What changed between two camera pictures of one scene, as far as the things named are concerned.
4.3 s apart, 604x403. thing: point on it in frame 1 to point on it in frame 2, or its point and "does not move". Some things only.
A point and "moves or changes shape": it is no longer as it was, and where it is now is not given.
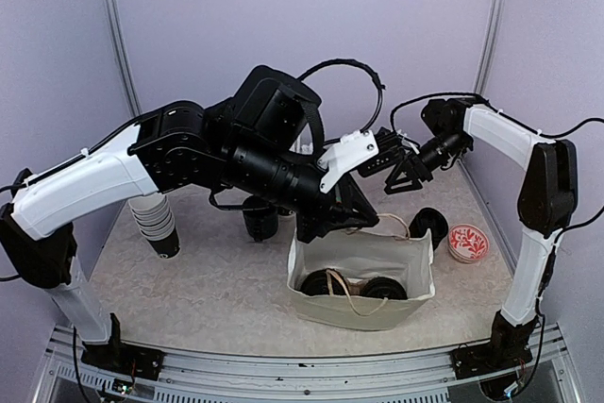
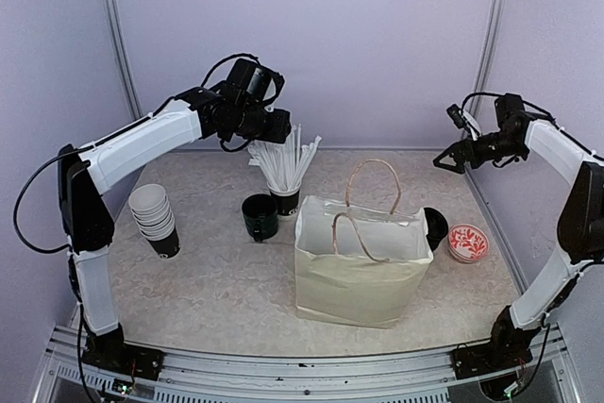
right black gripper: [415, 167] to [457, 149]
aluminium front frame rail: [62, 376] does not move
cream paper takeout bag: [361, 257] moves or changes shape
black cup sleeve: [260, 217] does not move
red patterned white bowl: [467, 243] does not move
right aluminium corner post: [494, 21] does not move
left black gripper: [339, 211] to [280, 128]
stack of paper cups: [153, 217] does not move
